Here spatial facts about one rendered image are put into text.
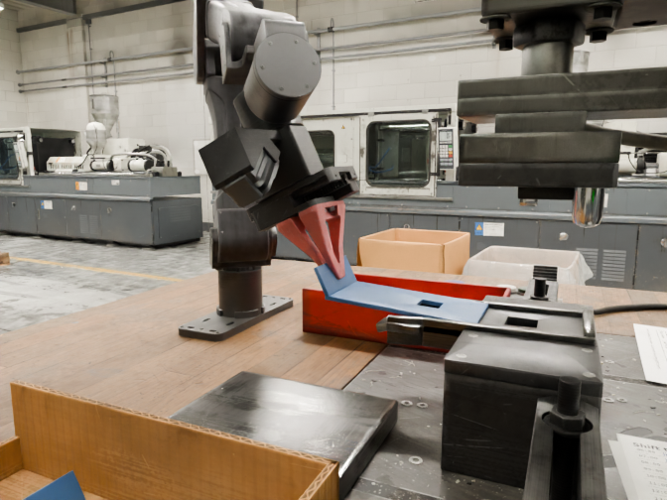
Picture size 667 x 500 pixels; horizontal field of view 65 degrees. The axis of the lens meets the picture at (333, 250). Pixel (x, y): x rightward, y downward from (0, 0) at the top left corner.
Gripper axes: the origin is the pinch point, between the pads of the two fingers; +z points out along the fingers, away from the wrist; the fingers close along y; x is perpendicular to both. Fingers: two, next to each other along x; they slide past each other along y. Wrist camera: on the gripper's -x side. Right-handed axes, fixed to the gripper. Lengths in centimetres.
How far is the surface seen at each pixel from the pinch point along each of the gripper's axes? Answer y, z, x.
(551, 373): 17.5, 11.3, -11.3
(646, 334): 23.0, 23.7, 29.2
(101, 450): -7.8, 4.3, -24.8
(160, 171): -440, -202, 495
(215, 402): -8.8, 6.1, -13.0
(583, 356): 19.2, 12.1, -7.0
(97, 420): -7.0, 2.3, -24.8
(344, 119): -159, -130, 459
